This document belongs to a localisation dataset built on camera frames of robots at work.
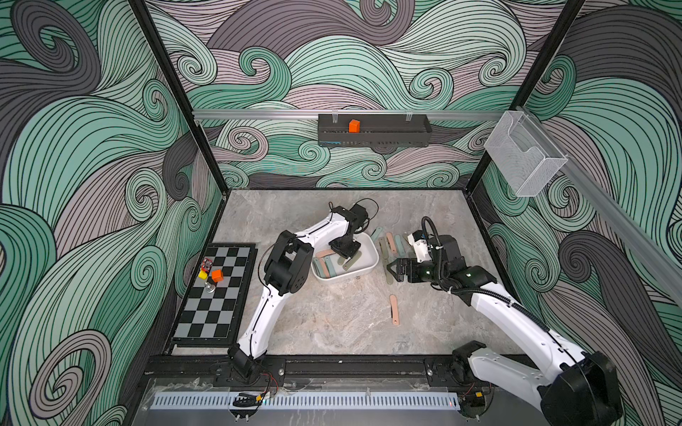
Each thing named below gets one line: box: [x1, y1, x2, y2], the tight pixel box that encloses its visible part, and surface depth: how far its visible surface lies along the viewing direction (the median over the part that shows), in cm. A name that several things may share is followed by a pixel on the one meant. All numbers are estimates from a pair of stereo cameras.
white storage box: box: [310, 231, 381, 283], surface depth 97 cm
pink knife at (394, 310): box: [389, 294, 401, 326], surface depth 87 cm
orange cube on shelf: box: [348, 118, 362, 134], surface depth 92 cm
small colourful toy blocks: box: [198, 257, 225, 293], surface depth 89 cm
